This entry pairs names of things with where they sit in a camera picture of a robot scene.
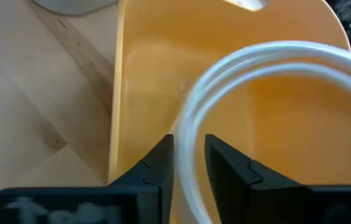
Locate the grey plastic bin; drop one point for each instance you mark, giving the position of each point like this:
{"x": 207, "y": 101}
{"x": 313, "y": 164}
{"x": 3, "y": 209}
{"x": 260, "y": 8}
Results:
{"x": 76, "y": 6}

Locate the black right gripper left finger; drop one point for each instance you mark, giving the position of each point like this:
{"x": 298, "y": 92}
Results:
{"x": 157, "y": 186}

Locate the orange plastic bin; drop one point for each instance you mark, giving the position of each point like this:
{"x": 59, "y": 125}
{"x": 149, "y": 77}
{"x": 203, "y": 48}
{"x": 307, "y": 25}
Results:
{"x": 163, "y": 77}

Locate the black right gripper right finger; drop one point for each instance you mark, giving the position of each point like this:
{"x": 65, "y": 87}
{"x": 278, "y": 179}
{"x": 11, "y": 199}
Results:
{"x": 241, "y": 193}

